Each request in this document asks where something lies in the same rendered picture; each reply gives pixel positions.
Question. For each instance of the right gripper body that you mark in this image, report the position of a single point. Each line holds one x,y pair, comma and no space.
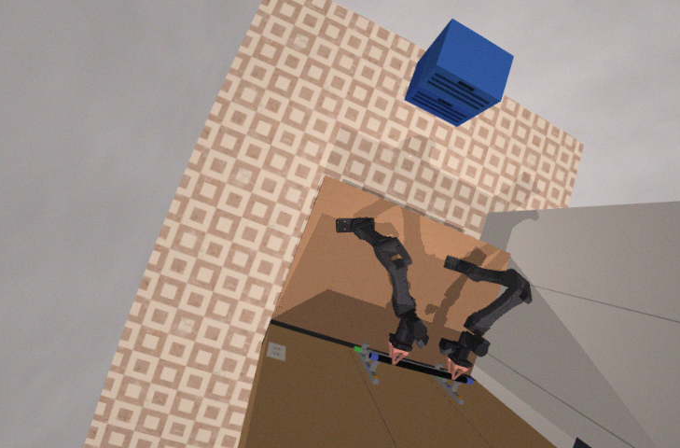
397,340

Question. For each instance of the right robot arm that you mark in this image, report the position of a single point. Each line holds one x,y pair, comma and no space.
402,301

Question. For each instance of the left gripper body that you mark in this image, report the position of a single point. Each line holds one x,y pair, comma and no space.
462,363

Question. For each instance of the large brown wooden panel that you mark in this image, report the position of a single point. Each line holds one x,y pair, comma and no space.
314,392

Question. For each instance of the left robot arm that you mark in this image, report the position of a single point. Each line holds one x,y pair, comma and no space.
481,321

